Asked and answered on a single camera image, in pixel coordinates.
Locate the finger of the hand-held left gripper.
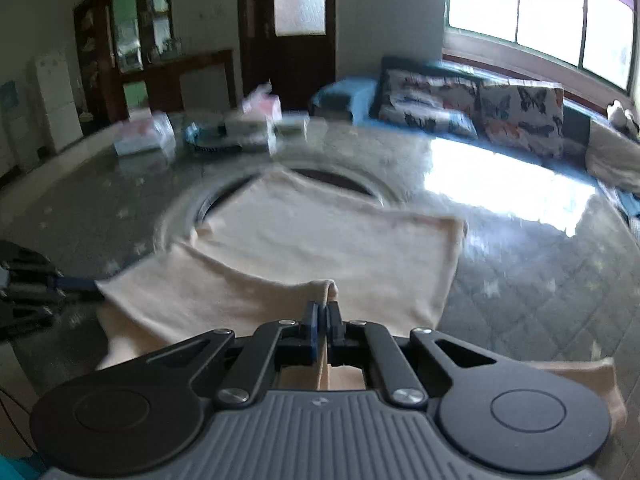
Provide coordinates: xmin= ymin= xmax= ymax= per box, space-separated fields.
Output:
xmin=50 ymin=275 xmax=106 ymax=302

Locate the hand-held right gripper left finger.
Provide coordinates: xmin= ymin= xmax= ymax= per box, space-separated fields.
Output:
xmin=145 ymin=301 xmax=323 ymax=408

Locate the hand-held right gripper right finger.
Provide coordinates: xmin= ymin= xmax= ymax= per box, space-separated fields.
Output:
xmin=325 ymin=301 xmax=501 ymax=407

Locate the cream sweatshirt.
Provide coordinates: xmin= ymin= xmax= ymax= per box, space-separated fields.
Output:
xmin=95 ymin=170 xmax=628 ymax=428

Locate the round black inset cooktop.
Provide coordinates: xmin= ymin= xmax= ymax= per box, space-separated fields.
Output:
xmin=192 ymin=167 xmax=386 ymax=226

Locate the wrapped white tissue pack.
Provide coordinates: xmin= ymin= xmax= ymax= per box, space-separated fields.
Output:
xmin=114 ymin=112 xmax=176 ymax=157

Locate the white refrigerator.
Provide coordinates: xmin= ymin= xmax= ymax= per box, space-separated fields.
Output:
xmin=34 ymin=50 xmax=83 ymax=153

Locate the dark wooden display cabinet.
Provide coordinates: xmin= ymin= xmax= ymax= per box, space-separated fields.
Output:
xmin=74 ymin=0 xmax=176 ymax=126

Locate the dark wooden sideboard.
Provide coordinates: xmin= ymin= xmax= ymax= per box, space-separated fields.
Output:
xmin=120 ymin=49 xmax=236 ymax=121

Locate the pink white tissue box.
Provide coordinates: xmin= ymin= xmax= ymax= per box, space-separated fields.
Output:
xmin=225 ymin=80 xmax=283 ymax=151

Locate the blue sofa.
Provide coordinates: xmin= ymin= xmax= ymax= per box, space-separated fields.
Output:
xmin=310 ymin=55 xmax=640 ymax=221

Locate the dark wooden door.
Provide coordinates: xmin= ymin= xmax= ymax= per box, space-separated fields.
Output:
xmin=237 ymin=0 xmax=336 ymax=111

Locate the large butterfly print pillow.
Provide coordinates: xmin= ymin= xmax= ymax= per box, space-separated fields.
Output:
xmin=477 ymin=82 xmax=566 ymax=158

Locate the grey cushion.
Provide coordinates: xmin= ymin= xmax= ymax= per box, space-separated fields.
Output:
xmin=585 ymin=122 xmax=640 ymax=193

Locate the panda plush toy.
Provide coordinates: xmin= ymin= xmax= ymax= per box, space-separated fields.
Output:
xmin=607 ymin=100 xmax=640 ymax=136

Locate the green framed window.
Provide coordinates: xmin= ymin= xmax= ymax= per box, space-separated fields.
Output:
xmin=445 ymin=0 xmax=640 ymax=93

